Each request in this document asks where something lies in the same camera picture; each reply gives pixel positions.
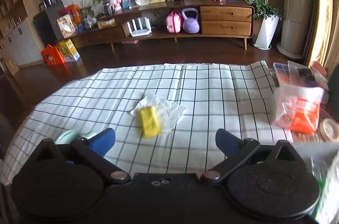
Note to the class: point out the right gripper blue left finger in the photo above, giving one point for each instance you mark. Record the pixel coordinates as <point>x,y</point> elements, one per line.
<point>102,142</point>

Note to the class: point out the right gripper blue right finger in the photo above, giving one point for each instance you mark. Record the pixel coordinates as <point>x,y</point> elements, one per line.
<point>227,143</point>

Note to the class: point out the mint green ceramic mug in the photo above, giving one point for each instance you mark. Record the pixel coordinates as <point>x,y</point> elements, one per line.
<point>69,136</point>

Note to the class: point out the yellow sponge in plastic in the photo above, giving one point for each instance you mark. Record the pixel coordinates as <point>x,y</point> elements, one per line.
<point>157,115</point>

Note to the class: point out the white checkered tablecloth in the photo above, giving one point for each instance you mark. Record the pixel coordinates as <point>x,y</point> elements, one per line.
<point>235,98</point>

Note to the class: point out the orange white tissue pack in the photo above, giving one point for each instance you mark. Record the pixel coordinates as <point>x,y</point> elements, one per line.
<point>296,108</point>

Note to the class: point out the yellow cardboard box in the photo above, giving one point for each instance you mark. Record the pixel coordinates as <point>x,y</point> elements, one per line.
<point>68,51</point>

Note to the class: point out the orange gift bag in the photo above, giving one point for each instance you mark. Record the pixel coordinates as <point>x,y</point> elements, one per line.
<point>52,55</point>

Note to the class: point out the white wifi router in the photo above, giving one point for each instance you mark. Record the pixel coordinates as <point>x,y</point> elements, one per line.
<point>138,28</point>

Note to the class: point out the wooden tv cabinet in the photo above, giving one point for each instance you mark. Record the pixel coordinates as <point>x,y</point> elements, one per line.
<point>227,19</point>

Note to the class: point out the purple kettlebell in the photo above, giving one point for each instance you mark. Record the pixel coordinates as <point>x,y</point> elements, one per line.
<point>190,24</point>

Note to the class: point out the pink small backpack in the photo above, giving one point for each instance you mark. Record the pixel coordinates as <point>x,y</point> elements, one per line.
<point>173,22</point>

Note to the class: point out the yellow curtain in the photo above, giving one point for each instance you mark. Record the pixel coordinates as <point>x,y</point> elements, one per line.
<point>320,28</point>

